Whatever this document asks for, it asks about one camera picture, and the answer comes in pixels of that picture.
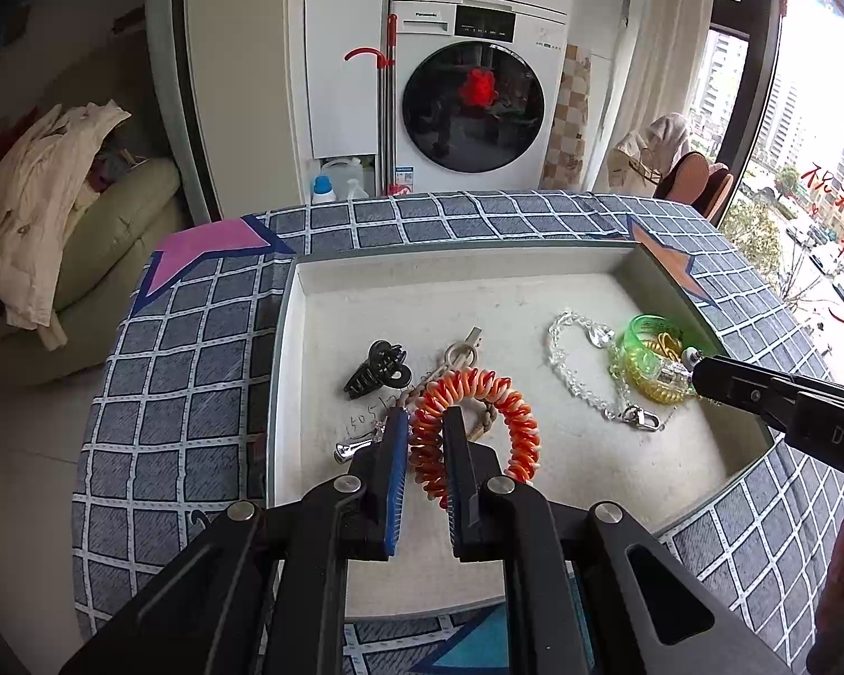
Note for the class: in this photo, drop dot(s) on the beige hair clip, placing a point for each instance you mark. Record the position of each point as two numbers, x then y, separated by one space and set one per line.
457 355

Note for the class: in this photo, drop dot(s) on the brown chair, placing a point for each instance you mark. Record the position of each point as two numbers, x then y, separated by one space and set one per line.
686 176
719 193

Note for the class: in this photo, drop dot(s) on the clear spray bottle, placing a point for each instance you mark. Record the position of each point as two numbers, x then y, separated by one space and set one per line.
359 190

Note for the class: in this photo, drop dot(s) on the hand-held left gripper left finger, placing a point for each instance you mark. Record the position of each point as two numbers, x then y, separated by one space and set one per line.
396 478

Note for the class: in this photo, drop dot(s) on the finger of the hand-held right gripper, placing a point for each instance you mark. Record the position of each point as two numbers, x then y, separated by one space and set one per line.
759 374
830 436

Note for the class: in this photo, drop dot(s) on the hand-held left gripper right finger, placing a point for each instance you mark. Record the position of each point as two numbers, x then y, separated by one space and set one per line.
452 478

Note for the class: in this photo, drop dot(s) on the cream jacket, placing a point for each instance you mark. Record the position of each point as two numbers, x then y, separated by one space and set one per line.
35 190

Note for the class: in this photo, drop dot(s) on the brown checkered cloth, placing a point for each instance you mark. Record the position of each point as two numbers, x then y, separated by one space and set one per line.
566 119

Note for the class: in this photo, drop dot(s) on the white curtain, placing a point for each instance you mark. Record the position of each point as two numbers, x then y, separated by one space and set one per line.
654 49

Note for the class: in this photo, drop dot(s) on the grey checked tablecloth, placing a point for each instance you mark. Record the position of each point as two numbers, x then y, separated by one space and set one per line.
183 365

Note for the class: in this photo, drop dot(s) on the cream sofa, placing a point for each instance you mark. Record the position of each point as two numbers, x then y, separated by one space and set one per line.
126 225

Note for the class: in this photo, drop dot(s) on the brown braided hair band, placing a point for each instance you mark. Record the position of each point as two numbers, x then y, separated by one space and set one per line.
484 425

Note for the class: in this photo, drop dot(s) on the green translucent bangle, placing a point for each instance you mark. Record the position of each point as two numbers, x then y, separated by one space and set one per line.
636 329

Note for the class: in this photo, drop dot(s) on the black claw hair clip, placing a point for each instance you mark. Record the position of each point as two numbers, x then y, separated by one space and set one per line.
376 365

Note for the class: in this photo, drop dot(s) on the white bottle with blue cap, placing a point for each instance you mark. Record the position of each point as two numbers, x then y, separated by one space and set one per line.
322 191

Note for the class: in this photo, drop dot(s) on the clear detergent jug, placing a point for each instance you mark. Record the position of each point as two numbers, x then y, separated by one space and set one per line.
344 169

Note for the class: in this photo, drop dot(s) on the pink cloth on chair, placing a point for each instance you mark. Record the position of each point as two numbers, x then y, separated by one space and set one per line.
668 137

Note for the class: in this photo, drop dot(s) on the white washing machine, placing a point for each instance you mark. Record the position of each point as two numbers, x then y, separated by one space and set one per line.
422 35

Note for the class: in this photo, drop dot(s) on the silver star rhinestone hair clip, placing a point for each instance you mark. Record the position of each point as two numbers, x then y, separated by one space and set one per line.
352 448

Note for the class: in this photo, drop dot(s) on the blue-grey jewelry tray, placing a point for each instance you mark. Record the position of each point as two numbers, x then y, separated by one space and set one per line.
464 295

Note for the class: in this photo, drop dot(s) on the red window decal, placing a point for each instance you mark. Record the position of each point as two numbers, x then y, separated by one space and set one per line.
826 186

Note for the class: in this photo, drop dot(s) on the white cabinet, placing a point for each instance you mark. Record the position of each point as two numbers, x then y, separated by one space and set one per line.
344 14

